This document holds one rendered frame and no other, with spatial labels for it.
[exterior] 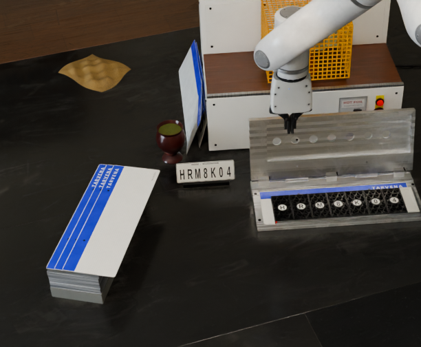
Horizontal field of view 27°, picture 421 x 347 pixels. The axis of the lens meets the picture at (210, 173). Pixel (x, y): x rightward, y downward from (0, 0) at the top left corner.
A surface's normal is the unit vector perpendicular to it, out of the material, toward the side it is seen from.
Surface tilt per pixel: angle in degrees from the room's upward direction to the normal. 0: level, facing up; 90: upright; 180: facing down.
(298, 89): 88
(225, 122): 90
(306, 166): 75
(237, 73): 0
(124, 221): 0
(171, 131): 0
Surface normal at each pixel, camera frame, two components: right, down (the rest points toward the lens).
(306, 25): -0.11, 0.11
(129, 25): -0.04, -0.77
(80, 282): -0.22, 0.62
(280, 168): 0.04, 0.41
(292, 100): 0.06, 0.62
